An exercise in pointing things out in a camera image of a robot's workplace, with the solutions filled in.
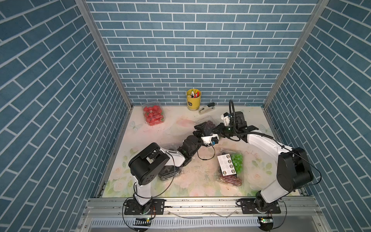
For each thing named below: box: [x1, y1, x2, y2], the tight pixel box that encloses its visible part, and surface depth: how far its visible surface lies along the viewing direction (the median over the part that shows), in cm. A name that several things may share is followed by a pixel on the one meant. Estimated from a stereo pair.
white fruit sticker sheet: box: [216, 153, 237, 177], surface depth 81 cm
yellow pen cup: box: [186, 88, 202, 112], surface depth 114 cm
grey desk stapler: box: [198, 102, 215, 115], surface depth 118 cm
